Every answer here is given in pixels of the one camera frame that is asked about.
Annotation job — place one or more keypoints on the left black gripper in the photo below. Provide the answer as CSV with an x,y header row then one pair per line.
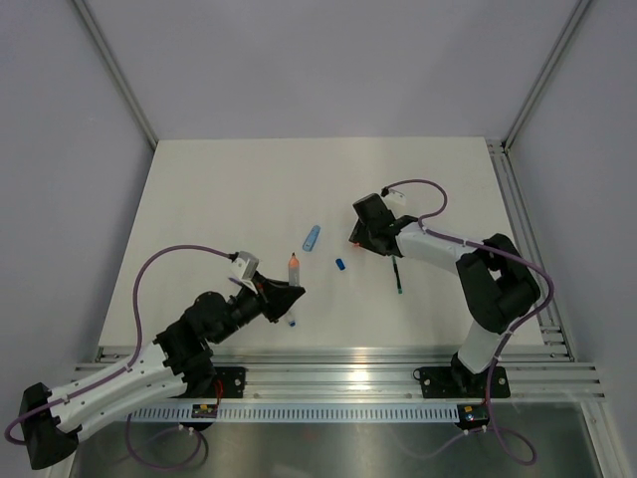
x,y
279,297

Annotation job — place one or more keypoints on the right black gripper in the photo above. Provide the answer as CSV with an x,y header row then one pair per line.
x,y
359,235

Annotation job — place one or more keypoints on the grey orange-tipped marker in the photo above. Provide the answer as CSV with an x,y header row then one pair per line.
x,y
294,271

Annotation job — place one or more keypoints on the blue highlighter pen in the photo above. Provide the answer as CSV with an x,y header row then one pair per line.
x,y
311,239

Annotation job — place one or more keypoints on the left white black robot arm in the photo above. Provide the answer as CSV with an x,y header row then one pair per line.
x,y
176,363

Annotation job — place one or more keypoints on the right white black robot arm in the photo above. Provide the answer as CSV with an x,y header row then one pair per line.
x,y
497,284

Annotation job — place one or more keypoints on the black green-tipped pen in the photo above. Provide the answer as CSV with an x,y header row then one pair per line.
x,y
397,275

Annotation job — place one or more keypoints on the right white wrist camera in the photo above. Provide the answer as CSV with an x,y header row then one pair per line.
x,y
393,197

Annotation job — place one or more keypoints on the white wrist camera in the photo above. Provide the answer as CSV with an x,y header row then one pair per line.
x,y
393,197
243,267

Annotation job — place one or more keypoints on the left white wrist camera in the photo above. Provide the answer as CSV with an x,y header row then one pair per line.
x,y
243,267

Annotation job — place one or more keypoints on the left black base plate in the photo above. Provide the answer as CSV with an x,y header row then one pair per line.
x,y
229,382

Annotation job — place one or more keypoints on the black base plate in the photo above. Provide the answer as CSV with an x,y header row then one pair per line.
x,y
448,382
229,382

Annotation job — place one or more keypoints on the white slotted cable duct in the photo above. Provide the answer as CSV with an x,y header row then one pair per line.
x,y
301,413

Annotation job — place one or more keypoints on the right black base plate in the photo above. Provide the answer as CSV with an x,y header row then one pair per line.
x,y
448,382

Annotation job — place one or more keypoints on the right side aluminium rail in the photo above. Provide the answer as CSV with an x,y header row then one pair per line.
x,y
550,320

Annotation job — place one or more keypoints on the aluminium rail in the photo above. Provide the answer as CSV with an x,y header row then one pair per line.
x,y
550,320
535,373

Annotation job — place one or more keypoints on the aluminium front rail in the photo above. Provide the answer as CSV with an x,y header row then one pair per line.
x,y
535,373

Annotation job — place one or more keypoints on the right aluminium frame post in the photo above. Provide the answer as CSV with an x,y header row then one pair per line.
x,y
548,69

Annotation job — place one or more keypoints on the aluminium frame post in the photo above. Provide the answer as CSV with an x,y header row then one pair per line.
x,y
548,69
90,23

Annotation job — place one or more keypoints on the left aluminium frame post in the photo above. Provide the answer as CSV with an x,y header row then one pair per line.
x,y
90,23

